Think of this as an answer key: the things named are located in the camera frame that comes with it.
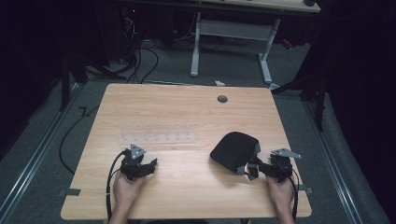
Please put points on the grey tape strip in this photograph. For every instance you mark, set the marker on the grey tape strip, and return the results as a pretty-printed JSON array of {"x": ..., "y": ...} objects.
[
  {"x": 70, "y": 192},
  {"x": 305, "y": 188}
]

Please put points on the metal floor rail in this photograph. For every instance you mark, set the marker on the metal floor rail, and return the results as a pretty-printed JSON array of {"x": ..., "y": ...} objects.
[
  {"x": 37, "y": 149},
  {"x": 333, "y": 161}
]

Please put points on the black metal stand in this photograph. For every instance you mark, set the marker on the black metal stand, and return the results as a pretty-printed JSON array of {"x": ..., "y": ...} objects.
[
  {"x": 317, "y": 93},
  {"x": 66, "y": 84}
]

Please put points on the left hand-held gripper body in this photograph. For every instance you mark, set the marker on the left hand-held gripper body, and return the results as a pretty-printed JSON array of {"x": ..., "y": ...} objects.
[{"x": 132, "y": 166}]

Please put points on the person's left hand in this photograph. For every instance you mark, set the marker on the person's left hand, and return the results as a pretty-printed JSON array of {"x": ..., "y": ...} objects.
[{"x": 127, "y": 189}]

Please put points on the person's right hand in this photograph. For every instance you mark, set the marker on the person's right hand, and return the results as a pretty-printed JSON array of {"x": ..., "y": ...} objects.
[{"x": 280, "y": 193}]

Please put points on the white paper scrap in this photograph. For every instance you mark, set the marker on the white paper scrap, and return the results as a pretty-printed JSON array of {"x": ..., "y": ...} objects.
[{"x": 219, "y": 83}]

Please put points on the white-legged desk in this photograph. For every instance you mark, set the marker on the white-legged desk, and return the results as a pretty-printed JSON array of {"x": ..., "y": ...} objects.
[{"x": 232, "y": 29}]

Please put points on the clear plastic tray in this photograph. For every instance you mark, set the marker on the clear plastic tray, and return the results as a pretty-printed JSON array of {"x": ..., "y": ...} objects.
[{"x": 157, "y": 133}]

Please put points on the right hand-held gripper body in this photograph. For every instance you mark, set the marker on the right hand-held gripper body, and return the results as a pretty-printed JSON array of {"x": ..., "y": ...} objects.
[{"x": 281, "y": 166}]

